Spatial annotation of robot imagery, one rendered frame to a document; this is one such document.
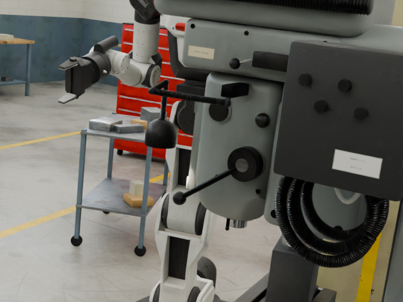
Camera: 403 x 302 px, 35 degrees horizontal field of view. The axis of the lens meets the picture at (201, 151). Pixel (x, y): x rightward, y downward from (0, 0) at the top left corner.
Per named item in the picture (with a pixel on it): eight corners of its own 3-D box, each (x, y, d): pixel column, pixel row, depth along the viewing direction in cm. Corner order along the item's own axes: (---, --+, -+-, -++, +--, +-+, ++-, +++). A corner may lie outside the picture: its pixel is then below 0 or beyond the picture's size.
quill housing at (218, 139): (180, 213, 142) (196, 68, 135) (222, 193, 160) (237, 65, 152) (260, 235, 133) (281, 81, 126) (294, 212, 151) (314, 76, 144)
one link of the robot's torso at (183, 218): (169, 220, 241) (182, 97, 231) (214, 230, 237) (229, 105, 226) (155, 233, 227) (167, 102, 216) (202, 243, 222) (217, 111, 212)
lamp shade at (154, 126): (147, 139, 153) (150, 114, 152) (177, 144, 153) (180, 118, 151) (141, 145, 146) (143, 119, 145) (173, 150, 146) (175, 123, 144)
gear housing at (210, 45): (177, 66, 134) (182, 17, 132) (228, 62, 156) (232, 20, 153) (333, 91, 120) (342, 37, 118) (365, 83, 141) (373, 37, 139)
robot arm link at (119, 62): (81, 76, 203) (101, 65, 213) (111, 84, 200) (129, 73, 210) (82, 42, 198) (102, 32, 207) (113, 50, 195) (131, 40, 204)
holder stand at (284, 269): (263, 310, 185) (272, 245, 181) (277, 281, 206) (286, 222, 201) (304, 320, 182) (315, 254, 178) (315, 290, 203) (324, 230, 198)
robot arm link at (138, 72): (105, 74, 217) (126, 88, 236) (131, 82, 214) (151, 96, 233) (115, 45, 218) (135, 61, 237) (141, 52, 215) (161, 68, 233)
